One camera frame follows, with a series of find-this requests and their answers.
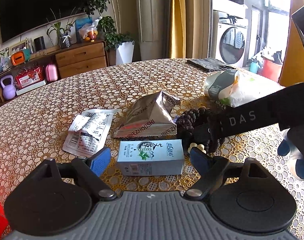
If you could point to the pink small case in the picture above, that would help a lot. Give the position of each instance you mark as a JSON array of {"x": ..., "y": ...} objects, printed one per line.
[{"x": 51, "y": 73}]

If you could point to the white tissue pack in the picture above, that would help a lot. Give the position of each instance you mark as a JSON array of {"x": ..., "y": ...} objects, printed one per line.
[{"x": 235, "y": 87}]

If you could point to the red bucket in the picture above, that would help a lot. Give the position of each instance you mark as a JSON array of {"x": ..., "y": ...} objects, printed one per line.
[{"x": 271, "y": 70}]

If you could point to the white floor air conditioner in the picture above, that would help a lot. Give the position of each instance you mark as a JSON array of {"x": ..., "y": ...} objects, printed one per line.
[{"x": 150, "y": 14}]

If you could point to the black wall television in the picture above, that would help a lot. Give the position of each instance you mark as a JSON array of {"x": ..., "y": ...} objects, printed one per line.
[{"x": 19, "y": 16}]

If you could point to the purple kettlebell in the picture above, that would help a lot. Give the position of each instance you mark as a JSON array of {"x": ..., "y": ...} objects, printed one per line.
[{"x": 8, "y": 91}]

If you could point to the light blue toothpaste box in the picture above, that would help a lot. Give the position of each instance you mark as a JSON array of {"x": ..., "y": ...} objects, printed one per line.
[{"x": 151, "y": 158}]

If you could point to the red gift package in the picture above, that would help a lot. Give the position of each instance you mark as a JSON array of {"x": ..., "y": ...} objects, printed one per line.
[{"x": 29, "y": 76}]

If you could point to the silver foil snack bag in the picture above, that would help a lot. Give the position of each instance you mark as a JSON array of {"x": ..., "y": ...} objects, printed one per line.
[{"x": 149, "y": 116}]

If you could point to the white planter with green plant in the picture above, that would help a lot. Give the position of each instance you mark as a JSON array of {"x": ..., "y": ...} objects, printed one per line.
[{"x": 110, "y": 25}]

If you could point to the black cylindrical speaker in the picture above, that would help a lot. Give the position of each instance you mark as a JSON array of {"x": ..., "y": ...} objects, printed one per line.
[{"x": 39, "y": 43}]

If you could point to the dark cloth on table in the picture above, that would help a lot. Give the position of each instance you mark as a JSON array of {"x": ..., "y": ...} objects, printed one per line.
[{"x": 209, "y": 64}]

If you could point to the photo frame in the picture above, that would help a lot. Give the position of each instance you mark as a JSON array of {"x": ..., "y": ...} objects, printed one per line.
[{"x": 18, "y": 47}]

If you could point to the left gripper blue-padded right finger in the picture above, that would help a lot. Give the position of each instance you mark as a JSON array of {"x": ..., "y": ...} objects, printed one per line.
[{"x": 211, "y": 171}]

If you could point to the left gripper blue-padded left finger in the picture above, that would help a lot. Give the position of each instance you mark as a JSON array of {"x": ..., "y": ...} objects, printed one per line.
[{"x": 88, "y": 172}]

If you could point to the yellow curtain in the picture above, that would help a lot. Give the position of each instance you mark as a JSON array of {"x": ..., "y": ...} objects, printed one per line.
[{"x": 177, "y": 34}]

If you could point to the fruit in plastic bag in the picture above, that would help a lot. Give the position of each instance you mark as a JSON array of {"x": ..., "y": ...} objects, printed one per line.
[{"x": 88, "y": 32}]

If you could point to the wooden tv cabinet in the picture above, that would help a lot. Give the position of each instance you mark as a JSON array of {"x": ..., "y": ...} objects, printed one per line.
[{"x": 77, "y": 59}]

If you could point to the teal spray bottle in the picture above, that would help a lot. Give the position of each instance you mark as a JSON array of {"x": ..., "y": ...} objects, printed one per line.
[{"x": 254, "y": 66}]

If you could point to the white printed plastic pouch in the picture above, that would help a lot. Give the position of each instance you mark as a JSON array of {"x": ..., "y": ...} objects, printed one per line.
[{"x": 88, "y": 132}]

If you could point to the potted orchid leaves vase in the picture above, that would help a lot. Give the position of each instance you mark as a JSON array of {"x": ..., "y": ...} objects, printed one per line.
[{"x": 62, "y": 31}]

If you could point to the blue gloved hand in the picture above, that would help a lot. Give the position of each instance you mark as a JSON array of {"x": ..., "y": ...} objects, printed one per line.
[{"x": 293, "y": 146}]

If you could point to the white washing machine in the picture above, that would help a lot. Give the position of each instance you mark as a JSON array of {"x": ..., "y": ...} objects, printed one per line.
[{"x": 228, "y": 43}]

